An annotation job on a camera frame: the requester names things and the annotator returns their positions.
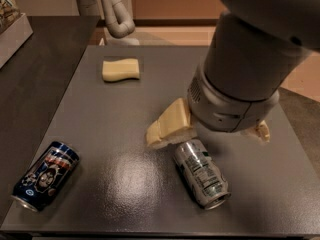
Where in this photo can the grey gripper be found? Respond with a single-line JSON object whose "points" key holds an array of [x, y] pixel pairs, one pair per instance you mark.
{"points": [[224, 110]]}

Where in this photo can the silver 7up soda can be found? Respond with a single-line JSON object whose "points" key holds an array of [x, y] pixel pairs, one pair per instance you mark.
{"points": [[204, 178]]}

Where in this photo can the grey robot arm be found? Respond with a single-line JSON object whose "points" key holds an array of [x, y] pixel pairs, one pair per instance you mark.
{"points": [[256, 44]]}

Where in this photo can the blue Pepsi soda can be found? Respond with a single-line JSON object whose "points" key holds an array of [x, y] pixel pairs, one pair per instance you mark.
{"points": [[39, 186]]}

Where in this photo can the yellow sponge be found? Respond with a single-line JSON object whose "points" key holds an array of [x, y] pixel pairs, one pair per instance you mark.
{"points": [[113, 71]]}

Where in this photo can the dark side table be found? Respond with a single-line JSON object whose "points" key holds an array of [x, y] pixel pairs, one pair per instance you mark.
{"points": [[32, 84]]}

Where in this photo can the white box with snacks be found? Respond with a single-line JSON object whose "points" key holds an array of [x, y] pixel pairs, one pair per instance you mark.
{"points": [[15, 29]]}

